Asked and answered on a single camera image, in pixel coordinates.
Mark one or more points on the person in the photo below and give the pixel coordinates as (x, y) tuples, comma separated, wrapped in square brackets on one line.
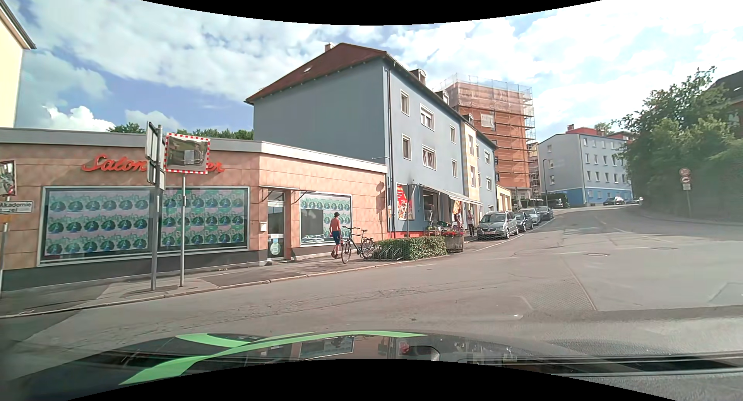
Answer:
[(471, 221), (335, 234)]

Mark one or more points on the parked bicycle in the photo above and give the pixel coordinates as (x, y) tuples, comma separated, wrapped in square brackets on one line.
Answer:
[(357, 245)]

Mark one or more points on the bicycle rack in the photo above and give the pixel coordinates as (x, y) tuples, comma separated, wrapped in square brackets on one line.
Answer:
[(388, 252)]

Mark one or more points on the low green hedge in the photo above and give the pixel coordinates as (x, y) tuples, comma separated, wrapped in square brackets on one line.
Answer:
[(411, 247)]

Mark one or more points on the blue-grey house red roof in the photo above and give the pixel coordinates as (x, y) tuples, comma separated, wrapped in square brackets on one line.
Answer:
[(348, 116)]

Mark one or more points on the pink tiled shop building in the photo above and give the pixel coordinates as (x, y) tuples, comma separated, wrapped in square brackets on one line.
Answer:
[(290, 174)]

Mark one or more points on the flower planter box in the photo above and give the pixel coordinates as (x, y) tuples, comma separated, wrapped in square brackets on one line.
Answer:
[(453, 241)]

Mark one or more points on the cream and blue houses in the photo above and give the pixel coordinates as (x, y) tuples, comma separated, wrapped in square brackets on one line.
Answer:
[(482, 169)]

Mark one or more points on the grey parked car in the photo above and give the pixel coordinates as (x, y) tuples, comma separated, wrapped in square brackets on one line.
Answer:
[(497, 224)]

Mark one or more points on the grey asphalt road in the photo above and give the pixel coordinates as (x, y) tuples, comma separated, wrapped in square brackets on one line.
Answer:
[(464, 285)]

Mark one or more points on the scaffolded building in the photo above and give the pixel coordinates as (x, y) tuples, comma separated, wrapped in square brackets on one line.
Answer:
[(499, 134)]

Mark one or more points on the grey paved pavement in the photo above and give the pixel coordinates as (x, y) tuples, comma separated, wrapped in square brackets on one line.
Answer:
[(244, 276)]

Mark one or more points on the dark parked car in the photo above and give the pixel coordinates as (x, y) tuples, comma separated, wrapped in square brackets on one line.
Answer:
[(545, 213), (523, 220)]

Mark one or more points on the car's own bonnet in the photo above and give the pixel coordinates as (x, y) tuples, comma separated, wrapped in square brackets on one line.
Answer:
[(360, 347)]

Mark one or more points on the silver parked car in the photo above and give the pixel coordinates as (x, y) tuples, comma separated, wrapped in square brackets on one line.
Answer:
[(532, 215)]

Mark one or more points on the traffic mirror on pole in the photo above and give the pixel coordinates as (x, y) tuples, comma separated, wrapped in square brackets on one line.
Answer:
[(186, 153)]

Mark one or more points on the grey and blue building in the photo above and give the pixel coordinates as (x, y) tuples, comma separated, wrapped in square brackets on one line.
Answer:
[(586, 169)]

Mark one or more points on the road sign on pole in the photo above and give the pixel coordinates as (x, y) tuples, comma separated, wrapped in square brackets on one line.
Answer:
[(154, 157)]

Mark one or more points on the green trees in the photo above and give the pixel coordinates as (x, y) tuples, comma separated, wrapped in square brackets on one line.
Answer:
[(685, 145)]

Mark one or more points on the cream building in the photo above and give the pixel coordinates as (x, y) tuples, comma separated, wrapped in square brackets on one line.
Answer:
[(10, 81)]

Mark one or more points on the round road signs on post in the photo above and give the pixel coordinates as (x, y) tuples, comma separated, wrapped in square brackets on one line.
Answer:
[(685, 183)]

